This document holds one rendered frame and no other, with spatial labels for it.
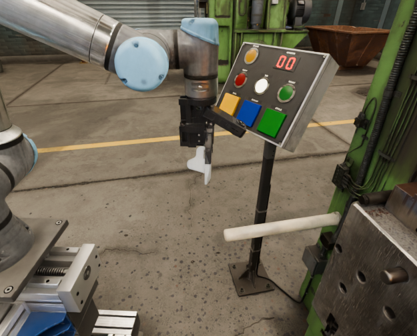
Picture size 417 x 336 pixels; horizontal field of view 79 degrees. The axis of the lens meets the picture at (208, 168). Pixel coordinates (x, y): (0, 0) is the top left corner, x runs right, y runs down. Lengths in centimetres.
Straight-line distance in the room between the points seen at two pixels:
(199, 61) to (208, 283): 125
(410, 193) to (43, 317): 87
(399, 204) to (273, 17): 487
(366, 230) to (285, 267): 104
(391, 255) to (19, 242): 80
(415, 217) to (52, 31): 72
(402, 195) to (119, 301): 135
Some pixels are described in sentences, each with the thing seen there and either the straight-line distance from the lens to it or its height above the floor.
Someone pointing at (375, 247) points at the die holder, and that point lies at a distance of 68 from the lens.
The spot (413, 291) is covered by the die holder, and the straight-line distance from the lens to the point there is 65.
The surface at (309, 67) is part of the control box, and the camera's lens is 82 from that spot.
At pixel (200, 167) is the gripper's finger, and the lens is 61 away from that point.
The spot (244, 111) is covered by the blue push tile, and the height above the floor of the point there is 101.
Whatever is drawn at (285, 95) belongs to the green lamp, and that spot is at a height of 109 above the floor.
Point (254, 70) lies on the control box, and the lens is 93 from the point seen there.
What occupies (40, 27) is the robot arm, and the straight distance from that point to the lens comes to 46.
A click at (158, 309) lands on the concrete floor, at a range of 151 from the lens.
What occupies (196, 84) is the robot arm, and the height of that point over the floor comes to 117.
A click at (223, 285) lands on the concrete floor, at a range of 155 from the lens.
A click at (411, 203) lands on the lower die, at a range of 67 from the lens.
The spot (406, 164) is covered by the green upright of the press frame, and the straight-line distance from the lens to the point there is 86.
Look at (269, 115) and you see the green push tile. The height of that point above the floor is 103.
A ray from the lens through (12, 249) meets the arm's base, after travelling 73.
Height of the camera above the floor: 131
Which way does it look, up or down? 33 degrees down
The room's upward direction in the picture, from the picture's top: straight up
